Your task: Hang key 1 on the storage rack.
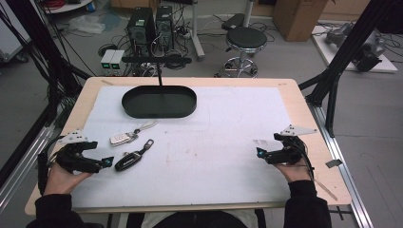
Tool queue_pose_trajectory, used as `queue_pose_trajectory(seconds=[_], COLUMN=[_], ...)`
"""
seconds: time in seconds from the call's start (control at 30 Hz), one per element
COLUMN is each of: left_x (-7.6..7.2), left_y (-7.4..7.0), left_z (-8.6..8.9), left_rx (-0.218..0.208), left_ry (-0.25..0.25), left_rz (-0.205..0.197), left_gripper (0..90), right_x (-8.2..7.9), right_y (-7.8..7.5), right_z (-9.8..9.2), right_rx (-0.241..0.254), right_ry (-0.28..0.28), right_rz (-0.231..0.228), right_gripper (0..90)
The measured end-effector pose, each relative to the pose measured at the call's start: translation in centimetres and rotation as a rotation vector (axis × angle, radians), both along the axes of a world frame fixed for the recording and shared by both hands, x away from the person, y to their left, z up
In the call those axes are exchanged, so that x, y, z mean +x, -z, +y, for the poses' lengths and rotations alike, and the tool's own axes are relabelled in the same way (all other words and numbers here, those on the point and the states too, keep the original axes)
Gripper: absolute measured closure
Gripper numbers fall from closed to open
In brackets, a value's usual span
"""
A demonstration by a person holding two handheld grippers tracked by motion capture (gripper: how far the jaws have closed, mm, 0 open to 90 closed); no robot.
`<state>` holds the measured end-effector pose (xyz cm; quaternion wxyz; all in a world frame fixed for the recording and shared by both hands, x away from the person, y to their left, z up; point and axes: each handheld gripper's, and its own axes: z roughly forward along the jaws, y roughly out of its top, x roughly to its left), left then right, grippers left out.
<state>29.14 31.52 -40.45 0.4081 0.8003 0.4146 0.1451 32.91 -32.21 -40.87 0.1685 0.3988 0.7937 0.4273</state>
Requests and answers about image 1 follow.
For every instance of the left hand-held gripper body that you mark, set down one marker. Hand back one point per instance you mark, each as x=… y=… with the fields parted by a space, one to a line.
x=74 y=156

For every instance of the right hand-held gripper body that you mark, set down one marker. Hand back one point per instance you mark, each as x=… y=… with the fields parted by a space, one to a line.
x=290 y=152

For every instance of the black oval tray with stand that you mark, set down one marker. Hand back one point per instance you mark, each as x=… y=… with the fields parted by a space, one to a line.
x=158 y=102

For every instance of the person's right hand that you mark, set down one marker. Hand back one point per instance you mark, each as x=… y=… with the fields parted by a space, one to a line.
x=294 y=173

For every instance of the person's left hand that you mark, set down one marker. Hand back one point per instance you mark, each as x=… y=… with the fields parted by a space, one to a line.
x=61 y=182

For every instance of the grey tape piece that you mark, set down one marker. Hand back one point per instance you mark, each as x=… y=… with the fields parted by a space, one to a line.
x=333 y=163

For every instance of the clear tape strip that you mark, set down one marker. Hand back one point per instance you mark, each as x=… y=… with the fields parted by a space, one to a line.
x=326 y=190

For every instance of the white table mat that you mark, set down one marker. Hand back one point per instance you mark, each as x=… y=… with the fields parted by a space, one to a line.
x=196 y=158

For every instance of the person's torso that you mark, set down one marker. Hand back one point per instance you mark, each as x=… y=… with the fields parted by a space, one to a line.
x=199 y=220

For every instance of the white power supply unit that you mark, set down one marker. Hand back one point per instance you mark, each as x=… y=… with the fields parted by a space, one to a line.
x=117 y=60
x=107 y=59

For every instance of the black round stool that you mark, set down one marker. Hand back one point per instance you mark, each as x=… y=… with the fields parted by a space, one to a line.
x=246 y=39

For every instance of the black robot device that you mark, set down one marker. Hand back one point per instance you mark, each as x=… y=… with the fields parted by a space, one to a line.
x=369 y=55

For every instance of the grey robot device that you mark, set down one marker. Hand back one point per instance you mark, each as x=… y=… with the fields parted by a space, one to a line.
x=339 y=34

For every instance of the white floor board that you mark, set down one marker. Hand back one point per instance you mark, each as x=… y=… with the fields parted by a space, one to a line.
x=385 y=65

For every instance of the cardboard box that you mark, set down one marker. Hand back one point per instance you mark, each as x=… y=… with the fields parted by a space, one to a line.
x=297 y=19

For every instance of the clear plastic bag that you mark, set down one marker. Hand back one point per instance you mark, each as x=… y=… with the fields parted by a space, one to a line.
x=85 y=23

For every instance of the black flat pedal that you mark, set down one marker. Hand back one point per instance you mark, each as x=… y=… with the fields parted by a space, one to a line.
x=233 y=21

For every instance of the white table leg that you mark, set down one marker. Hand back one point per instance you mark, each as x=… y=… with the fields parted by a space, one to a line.
x=197 y=34

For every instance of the black computer tower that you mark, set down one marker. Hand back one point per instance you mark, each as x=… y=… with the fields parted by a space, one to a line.
x=164 y=27
x=140 y=30

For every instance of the white round table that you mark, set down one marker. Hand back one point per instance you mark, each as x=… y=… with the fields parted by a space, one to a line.
x=68 y=5

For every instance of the aluminium rail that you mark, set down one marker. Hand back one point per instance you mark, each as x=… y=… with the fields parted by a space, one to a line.
x=342 y=164
x=23 y=164

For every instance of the black metal frame strut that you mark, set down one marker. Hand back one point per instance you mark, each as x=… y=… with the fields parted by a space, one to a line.
x=345 y=53
x=41 y=50

